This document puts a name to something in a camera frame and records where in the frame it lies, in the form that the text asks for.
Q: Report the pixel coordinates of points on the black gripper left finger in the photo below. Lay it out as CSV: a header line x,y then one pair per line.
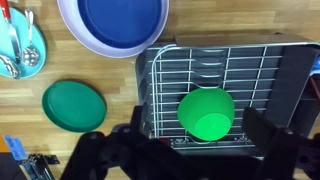
x,y
138,118

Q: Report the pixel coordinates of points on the steel dish rack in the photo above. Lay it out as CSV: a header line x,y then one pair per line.
x,y
253,76

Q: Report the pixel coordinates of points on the silver metal spoon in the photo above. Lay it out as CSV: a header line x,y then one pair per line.
x,y
30,55

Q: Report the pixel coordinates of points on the green bowl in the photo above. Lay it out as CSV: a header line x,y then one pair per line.
x,y
205,113

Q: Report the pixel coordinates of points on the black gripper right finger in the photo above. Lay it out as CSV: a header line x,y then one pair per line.
x,y
258,130

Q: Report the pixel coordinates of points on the green plate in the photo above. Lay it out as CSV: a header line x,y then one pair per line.
x,y
73,106

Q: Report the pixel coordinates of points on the light blue plate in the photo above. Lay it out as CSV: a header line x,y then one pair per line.
x,y
36,36

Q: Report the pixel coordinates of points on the silver metal fork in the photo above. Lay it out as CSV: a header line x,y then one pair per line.
x,y
10,66

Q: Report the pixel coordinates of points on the blue block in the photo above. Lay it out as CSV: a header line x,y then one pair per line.
x,y
15,146

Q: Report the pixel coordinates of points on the black metal rail bracket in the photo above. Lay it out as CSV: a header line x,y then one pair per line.
x,y
38,165

